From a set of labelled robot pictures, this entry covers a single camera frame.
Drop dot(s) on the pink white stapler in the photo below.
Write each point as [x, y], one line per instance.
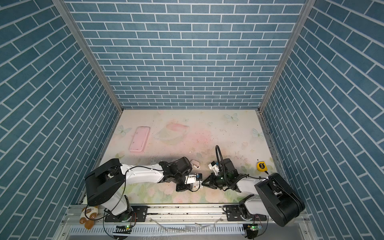
[195, 164]

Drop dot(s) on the aluminium corner frame post left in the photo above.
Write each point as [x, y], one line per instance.
[76, 32]

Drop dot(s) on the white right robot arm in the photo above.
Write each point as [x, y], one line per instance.
[268, 197]

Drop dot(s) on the white staple box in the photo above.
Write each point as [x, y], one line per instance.
[197, 184]

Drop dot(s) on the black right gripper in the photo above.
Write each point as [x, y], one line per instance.
[212, 179]

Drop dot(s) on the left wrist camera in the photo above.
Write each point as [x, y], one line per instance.
[190, 179]

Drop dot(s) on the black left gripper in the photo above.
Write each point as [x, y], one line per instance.
[186, 187]

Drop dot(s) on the yellow tape measure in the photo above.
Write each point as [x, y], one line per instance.
[261, 166]

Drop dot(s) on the aluminium corner frame post right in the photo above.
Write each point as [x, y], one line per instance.
[304, 14]

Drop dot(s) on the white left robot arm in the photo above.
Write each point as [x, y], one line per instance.
[103, 183]

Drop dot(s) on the aluminium corner frame post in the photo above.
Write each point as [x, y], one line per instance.
[304, 14]
[76, 32]

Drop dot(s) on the pink phone case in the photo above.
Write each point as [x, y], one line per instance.
[140, 139]

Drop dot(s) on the brown white plush toy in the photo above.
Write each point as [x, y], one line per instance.
[88, 216]

